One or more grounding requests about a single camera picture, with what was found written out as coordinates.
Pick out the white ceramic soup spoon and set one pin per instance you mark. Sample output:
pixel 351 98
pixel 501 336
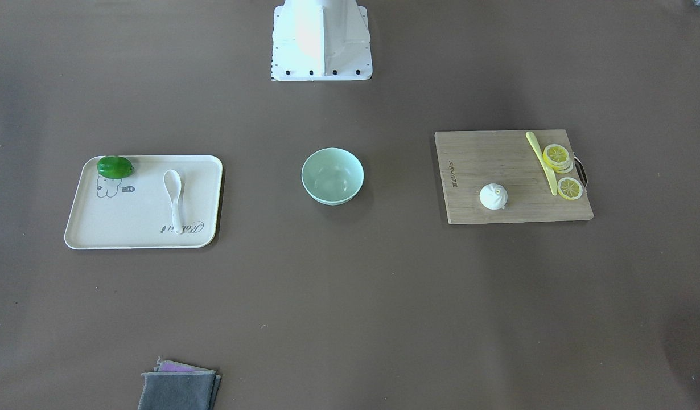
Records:
pixel 174 189

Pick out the white steamed bun toy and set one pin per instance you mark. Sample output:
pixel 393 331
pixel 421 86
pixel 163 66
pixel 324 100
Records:
pixel 493 196

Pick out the yellow plastic knife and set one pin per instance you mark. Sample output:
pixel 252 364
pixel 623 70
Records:
pixel 549 173

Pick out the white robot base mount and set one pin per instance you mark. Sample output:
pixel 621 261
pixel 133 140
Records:
pixel 321 41

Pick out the mint green bowl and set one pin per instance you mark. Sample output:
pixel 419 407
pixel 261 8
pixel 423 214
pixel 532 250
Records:
pixel 332 176

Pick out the cream rabbit serving tray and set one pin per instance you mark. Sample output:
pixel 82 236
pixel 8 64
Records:
pixel 135 212

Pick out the wooden cutting board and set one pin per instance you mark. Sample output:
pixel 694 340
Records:
pixel 470 160

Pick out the green pepper toy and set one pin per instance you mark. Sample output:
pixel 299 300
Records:
pixel 114 167

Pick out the stacked lemon slices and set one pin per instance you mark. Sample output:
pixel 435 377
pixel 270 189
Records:
pixel 558 158

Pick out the grey folded cloth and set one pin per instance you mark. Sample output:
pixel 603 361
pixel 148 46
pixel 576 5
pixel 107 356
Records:
pixel 174 385

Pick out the single lemon slice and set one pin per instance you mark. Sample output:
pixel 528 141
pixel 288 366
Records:
pixel 570 188

